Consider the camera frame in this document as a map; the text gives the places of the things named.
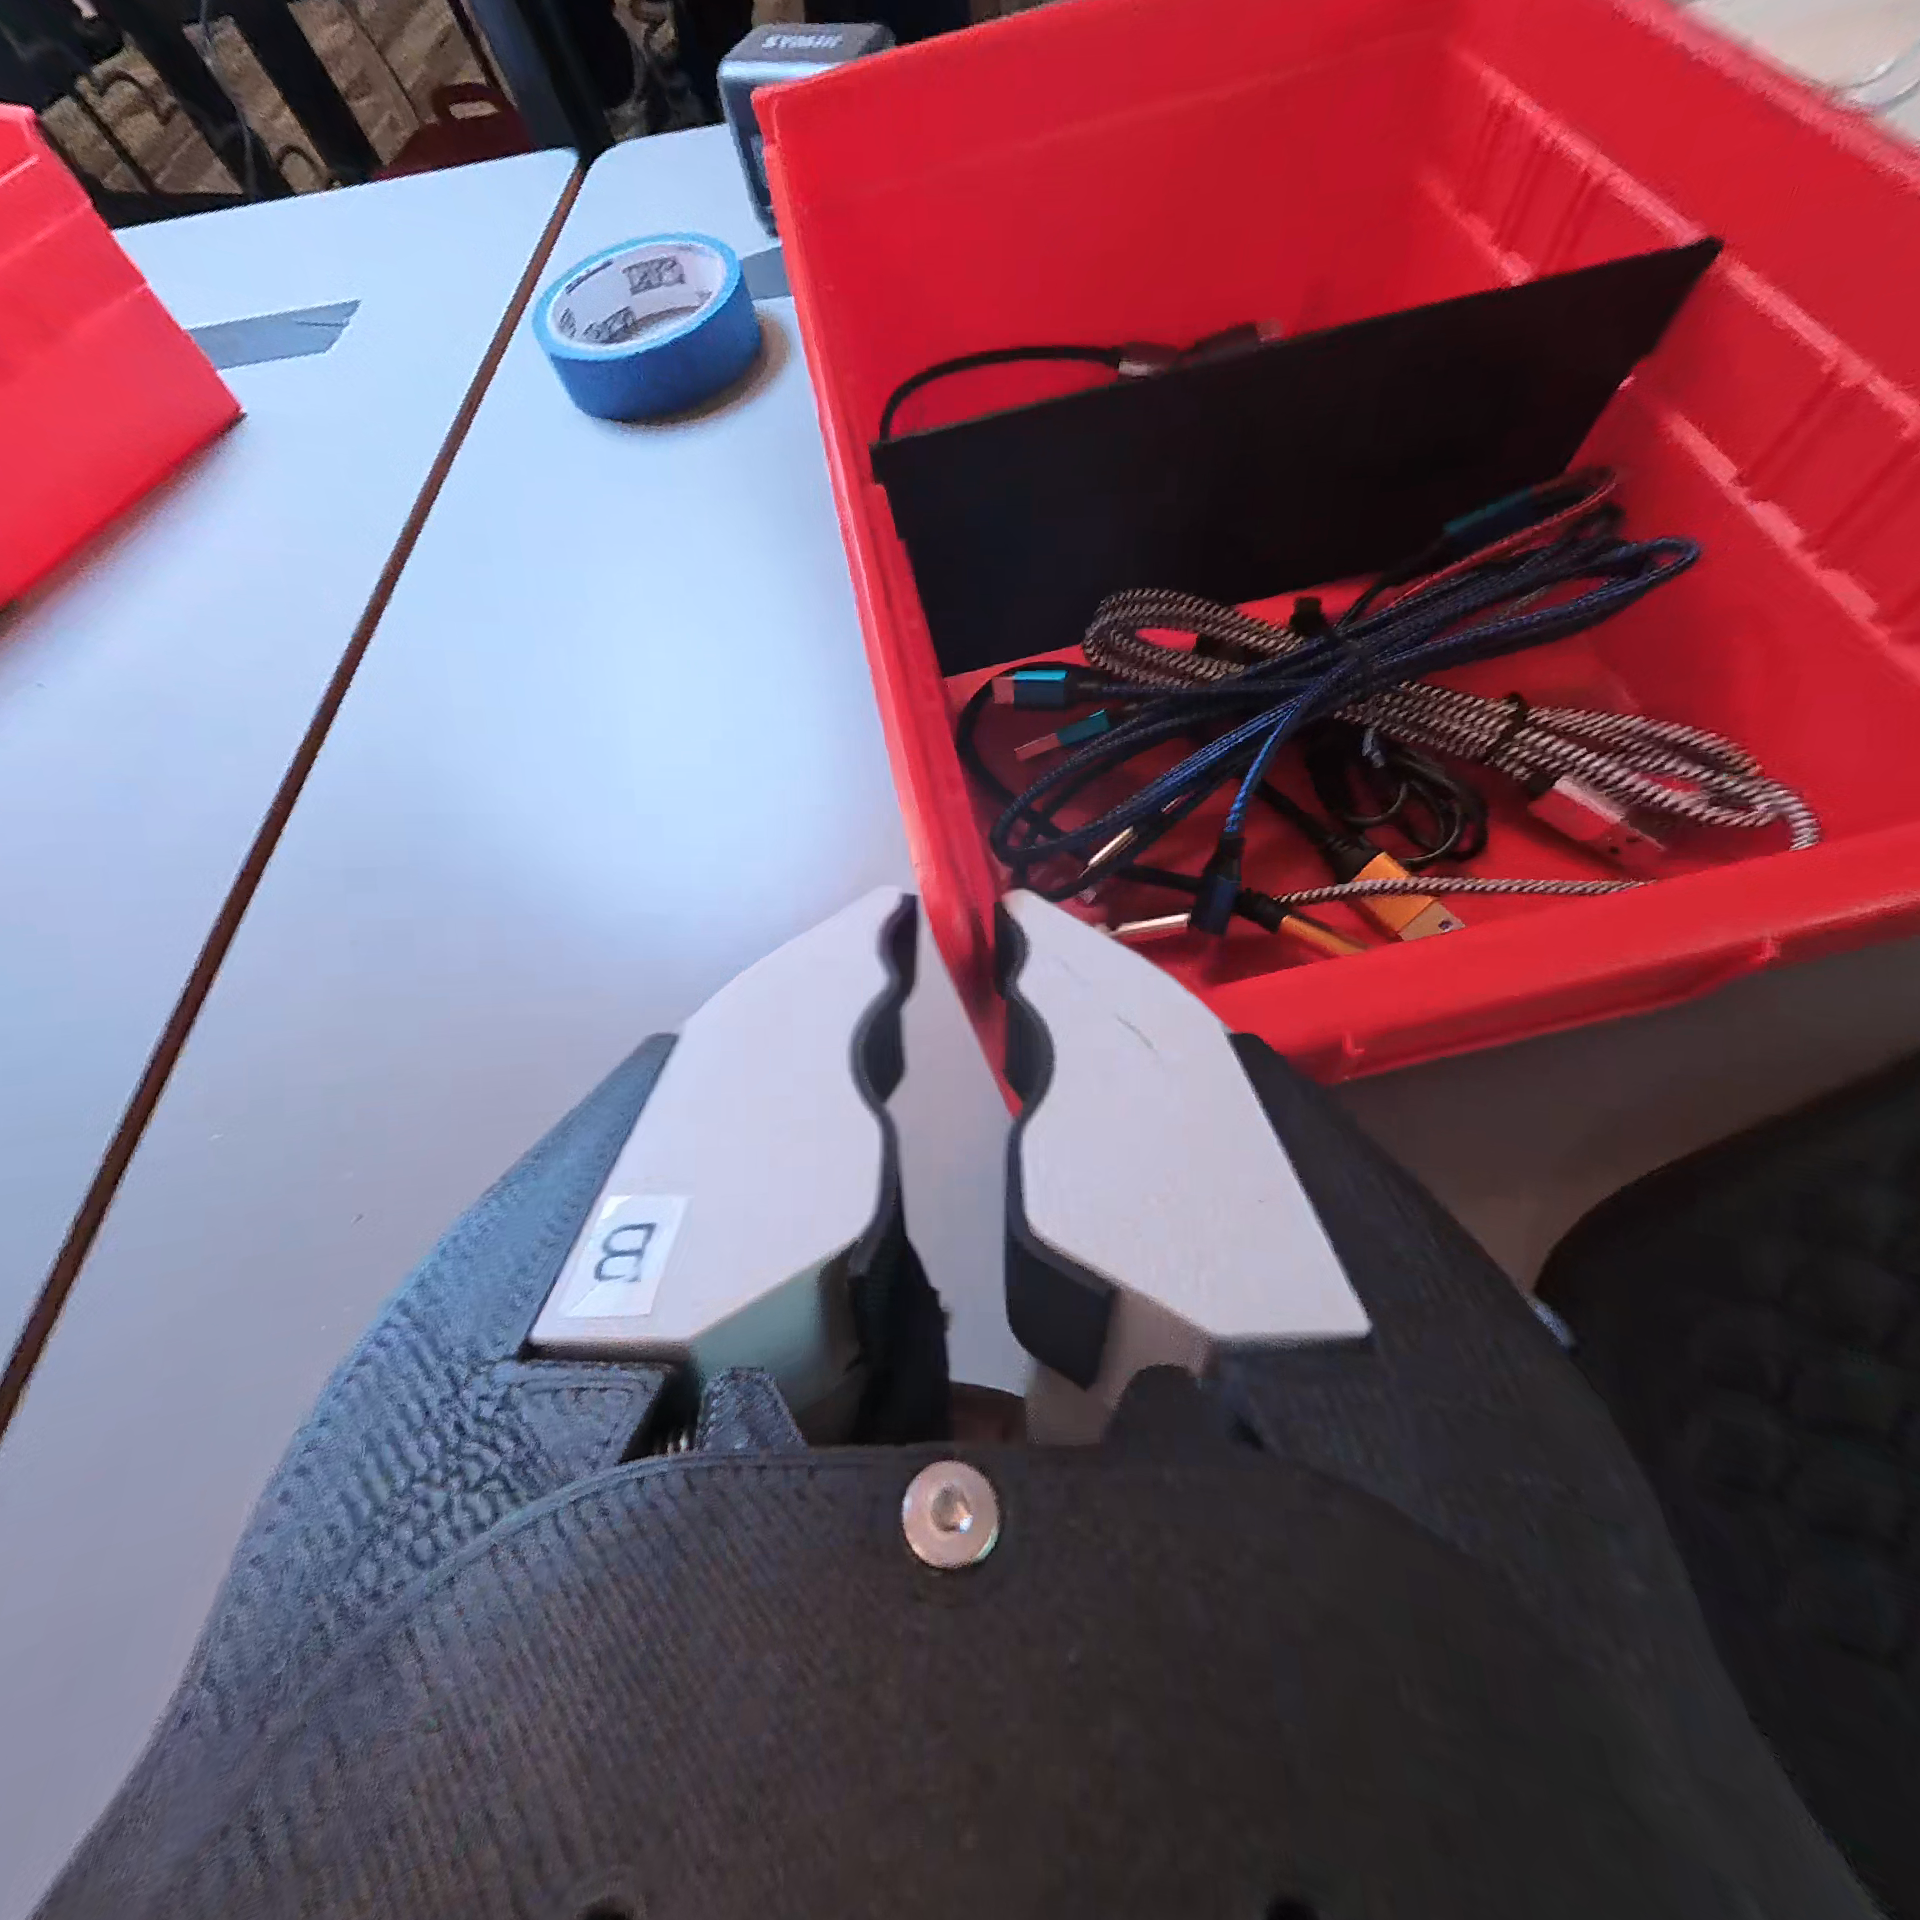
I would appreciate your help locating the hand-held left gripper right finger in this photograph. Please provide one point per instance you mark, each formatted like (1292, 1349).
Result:
(1155, 1154)

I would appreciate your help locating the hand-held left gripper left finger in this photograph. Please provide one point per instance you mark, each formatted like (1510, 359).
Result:
(720, 1141)

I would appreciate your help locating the large red plastic bin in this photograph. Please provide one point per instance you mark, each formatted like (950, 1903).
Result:
(1349, 149)

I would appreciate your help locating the black bin divider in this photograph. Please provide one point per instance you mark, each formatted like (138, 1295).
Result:
(1276, 481)

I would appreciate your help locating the blue tape roll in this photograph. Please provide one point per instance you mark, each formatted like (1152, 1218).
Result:
(661, 376)

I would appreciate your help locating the grey tape strip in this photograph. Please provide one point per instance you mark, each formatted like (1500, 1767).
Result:
(768, 273)
(277, 338)

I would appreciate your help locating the small red plastic bin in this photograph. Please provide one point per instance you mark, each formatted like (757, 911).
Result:
(91, 405)

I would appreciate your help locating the dark red chair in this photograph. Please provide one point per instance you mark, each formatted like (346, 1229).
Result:
(464, 141)

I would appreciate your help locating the small grey charger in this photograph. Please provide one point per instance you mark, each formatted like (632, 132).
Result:
(780, 89)

